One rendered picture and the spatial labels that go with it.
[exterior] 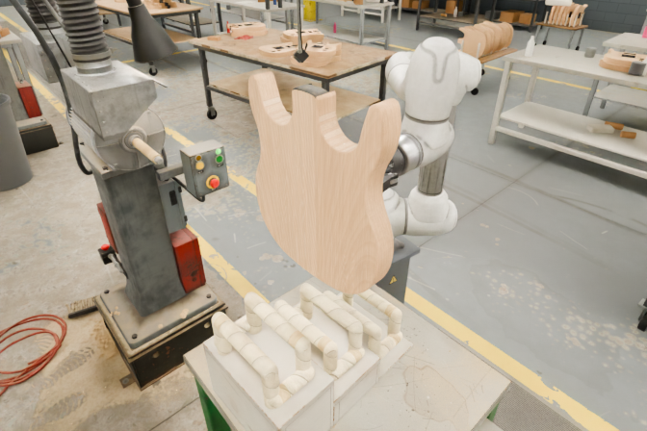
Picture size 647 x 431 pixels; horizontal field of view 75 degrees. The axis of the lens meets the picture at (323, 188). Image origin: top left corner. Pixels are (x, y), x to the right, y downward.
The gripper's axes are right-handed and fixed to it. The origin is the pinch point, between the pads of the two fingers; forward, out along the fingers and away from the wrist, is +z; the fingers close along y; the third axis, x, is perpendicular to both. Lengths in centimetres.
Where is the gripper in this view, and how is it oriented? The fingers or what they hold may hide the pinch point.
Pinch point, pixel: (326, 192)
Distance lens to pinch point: 83.3
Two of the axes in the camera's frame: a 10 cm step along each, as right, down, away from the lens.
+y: -7.0, -3.7, 6.2
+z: -7.2, 3.7, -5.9
